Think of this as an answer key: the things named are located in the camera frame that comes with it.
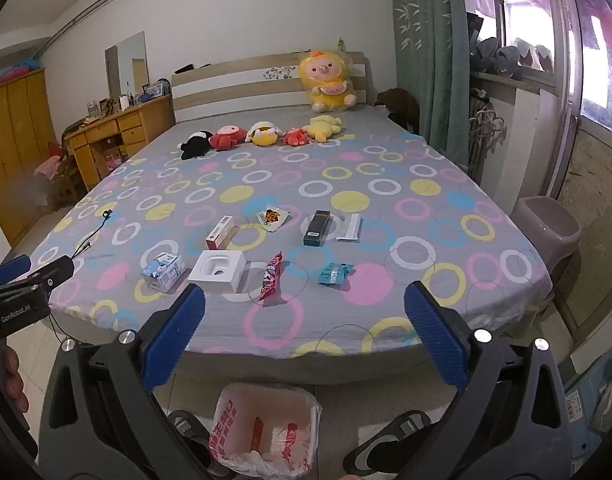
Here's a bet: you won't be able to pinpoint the brown plush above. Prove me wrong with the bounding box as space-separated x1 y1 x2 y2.
376 87 421 134

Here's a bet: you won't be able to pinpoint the black and white plush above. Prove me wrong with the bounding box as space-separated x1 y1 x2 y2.
177 131 215 161

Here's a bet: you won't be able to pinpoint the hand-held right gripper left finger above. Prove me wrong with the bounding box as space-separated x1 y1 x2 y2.
38 284 207 480

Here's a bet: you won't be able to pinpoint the yellow duck plush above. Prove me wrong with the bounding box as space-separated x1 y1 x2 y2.
303 114 343 143

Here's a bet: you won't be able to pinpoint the green curtain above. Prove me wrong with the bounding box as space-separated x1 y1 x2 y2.
388 0 472 171

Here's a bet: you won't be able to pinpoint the wall mirror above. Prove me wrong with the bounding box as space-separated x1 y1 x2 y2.
104 31 150 104

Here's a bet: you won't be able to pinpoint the teal snack packet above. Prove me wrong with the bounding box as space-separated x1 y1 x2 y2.
317 261 354 286

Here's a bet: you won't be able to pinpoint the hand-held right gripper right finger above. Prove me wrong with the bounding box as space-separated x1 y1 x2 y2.
395 281 572 480

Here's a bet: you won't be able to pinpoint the black slipper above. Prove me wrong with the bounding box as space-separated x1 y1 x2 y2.
167 409 214 478
342 410 433 476

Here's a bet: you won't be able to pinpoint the bed with circle-print sheet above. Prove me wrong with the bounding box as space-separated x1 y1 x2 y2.
28 105 554 361

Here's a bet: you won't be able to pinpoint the person's left hand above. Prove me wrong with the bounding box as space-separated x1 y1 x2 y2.
0 344 30 415

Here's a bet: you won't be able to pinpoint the pink cloth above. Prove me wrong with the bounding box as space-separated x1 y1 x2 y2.
33 142 76 182

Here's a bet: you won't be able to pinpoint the wooden headboard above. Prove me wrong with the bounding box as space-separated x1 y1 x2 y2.
171 50 371 123

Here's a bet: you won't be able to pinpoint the white flat box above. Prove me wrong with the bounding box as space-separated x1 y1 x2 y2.
336 213 361 242

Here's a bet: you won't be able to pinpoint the large red plush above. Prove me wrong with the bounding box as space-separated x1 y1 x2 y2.
208 124 247 152

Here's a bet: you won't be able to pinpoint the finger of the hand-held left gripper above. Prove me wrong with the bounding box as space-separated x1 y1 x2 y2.
6 256 75 297
0 255 33 293

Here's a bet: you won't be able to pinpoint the white and orange packet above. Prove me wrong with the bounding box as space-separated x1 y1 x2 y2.
256 207 291 233

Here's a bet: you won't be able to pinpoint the wooden desk with drawers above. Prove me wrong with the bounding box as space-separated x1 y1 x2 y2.
66 94 177 193

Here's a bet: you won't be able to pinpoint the grey shoes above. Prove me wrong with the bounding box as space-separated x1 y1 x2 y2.
473 36 522 79

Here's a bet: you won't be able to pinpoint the blue and white small carton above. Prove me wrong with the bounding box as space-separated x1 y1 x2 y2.
140 252 183 293

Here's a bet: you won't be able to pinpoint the blue cardboard box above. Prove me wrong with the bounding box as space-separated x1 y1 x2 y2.
563 337 612 438

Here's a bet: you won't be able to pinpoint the red snack packet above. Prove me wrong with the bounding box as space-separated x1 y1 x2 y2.
258 252 285 303

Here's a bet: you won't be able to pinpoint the window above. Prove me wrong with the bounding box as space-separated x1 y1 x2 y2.
458 0 612 138

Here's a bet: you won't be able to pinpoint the wooden wardrobe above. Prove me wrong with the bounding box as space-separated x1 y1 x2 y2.
0 67 58 248

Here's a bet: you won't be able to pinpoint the dark teal box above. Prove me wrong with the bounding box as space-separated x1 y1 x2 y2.
303 211 331 247

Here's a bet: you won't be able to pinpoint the large yellow plush in bag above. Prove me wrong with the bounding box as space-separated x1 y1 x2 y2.
299 50 359 113

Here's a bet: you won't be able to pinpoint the red and white box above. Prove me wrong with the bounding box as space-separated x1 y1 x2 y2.
205 215 237 251

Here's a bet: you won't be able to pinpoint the white moulded box tray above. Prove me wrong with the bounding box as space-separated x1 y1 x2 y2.
187 250 247 294

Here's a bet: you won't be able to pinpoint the black cable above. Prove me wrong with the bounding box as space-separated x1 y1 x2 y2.
70 207 115 262

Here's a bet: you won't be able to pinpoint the yellow and white plush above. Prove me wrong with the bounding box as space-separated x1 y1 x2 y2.
249 121 281 148

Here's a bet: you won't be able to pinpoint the bin with white plastic bag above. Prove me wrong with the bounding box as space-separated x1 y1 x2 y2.
208 382 323 480

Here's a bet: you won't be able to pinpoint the pink bundle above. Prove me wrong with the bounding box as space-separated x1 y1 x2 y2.
0 57 43 84

